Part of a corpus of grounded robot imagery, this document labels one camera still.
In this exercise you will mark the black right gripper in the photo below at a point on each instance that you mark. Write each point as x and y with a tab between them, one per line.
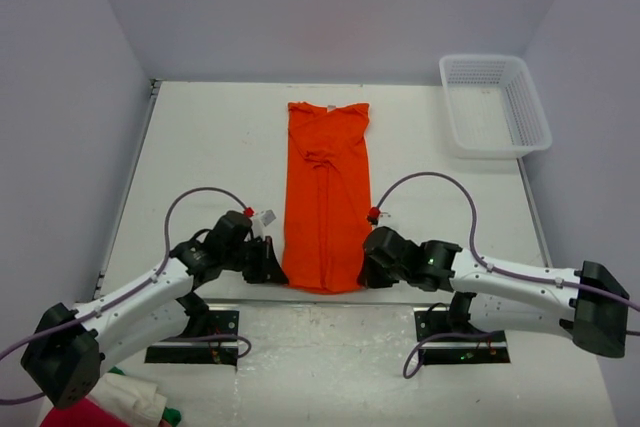
370	279

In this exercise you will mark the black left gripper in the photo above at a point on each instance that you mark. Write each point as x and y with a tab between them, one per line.
268	269

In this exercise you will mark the orange t shirt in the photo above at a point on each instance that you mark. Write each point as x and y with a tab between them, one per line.
328	197

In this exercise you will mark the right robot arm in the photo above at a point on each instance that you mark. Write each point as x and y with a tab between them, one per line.
587	306

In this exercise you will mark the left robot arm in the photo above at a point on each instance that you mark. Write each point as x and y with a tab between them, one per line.
74	347

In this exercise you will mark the green folded shirt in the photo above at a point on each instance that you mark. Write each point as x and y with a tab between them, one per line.
171	416

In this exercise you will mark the white folded shirt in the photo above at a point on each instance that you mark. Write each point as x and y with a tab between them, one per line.
134	402

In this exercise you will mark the white plastic basket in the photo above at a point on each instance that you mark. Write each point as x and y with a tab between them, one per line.
493	107

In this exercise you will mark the pink folded shirt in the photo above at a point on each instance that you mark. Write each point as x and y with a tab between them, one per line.
83	414

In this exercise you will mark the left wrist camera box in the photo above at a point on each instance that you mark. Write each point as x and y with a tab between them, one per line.
261	221

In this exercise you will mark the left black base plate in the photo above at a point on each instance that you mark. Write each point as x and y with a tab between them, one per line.
217	322

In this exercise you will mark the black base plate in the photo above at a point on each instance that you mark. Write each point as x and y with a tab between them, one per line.
217	322
455	351

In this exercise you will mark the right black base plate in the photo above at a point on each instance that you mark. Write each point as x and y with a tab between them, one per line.
455	351

